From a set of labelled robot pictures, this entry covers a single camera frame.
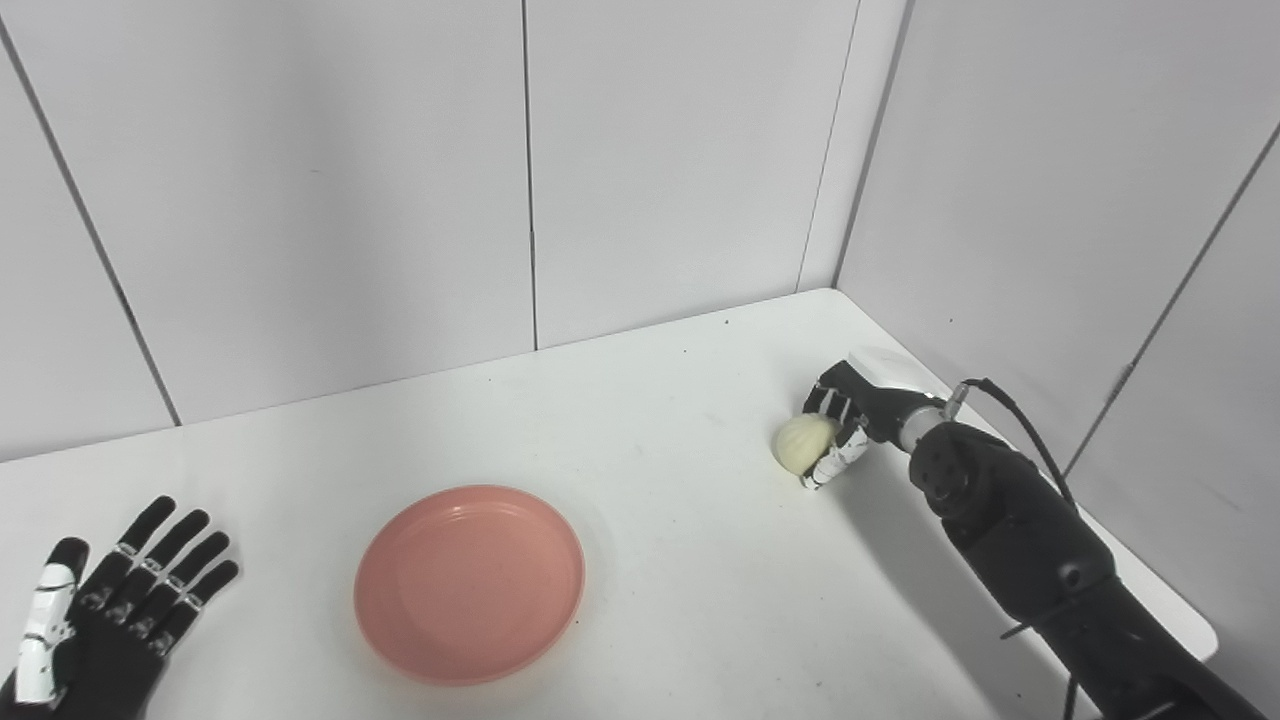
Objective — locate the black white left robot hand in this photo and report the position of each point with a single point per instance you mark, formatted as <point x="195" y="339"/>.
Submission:
<point x="110" y="640"/>

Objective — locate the pink round plate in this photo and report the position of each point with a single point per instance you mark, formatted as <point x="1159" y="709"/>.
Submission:
<point x="470" y="585"/>

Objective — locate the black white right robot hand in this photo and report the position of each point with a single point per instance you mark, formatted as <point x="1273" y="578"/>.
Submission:
<point x="880" y="405"/>

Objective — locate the cream steamed bun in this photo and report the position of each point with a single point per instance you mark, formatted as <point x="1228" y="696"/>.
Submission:
<point x="803" y="442"/>

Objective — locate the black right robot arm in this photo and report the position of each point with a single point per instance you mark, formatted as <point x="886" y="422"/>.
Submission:
<point x="1030" y="540"/>

